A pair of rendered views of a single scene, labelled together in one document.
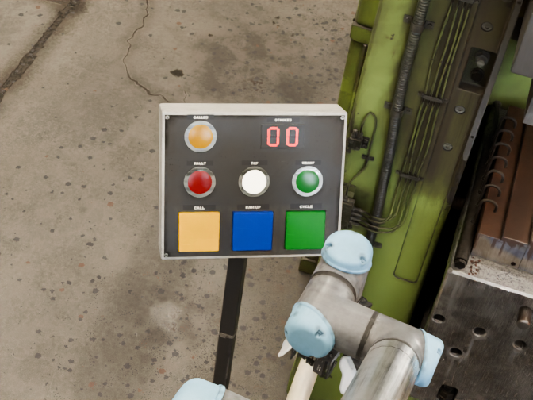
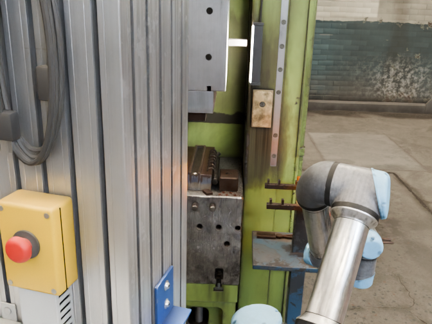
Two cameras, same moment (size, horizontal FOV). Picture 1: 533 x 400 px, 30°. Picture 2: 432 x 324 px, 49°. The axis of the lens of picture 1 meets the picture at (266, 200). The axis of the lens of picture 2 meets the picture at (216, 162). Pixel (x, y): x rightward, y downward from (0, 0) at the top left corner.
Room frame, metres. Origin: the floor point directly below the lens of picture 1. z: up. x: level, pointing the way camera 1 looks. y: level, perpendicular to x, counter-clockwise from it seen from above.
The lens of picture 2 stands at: (-0.61, -0.29, 1.73)
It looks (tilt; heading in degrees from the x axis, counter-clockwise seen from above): 19 degrees down; 350
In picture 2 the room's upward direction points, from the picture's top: 2 degrees clockwise
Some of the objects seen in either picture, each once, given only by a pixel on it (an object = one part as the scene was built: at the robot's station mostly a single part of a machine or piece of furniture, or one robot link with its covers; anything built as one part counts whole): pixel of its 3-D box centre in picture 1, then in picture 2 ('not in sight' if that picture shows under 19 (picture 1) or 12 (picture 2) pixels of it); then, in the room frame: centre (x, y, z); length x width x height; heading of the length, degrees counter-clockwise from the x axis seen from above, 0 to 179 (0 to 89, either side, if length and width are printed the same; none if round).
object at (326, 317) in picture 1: (329, 320); not in sight; (0.89, -0.12, 1.23); 0.11 x 0.11 x 0.08; 72
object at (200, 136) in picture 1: (200, 136); not in sight; (1.31, 0.13, 1.16); 0.05 x 0.03 x 0.04; 78
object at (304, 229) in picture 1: (304, 229); not in sight; (1.27, -0.08, 1.01); 0.07 x 0.05 x 0.07; 103
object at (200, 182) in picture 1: (199, 182); not in sight; (1.27, 0.13, 1.09); 0.05 x 0.03 x 0.04; 78
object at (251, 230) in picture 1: (252, 230); not in sight; (1.25, 0.02, 1.01); 0.07 x 0.05 x 0.07; 103
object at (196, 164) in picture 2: not in sight; (197, 159); (1.54, -0.59, 0.99); 0.42 x 0.05 x 0.01; 168
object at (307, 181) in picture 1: (307, 181); not in sight; (1.32, -0.07, 1.09); 0.05 x 0.03 x 0.04; 78
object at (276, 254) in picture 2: not in sight; (299, 251); (1.07, -0.96, 0.73); 0.40 x 0.30 x 0.02; 77
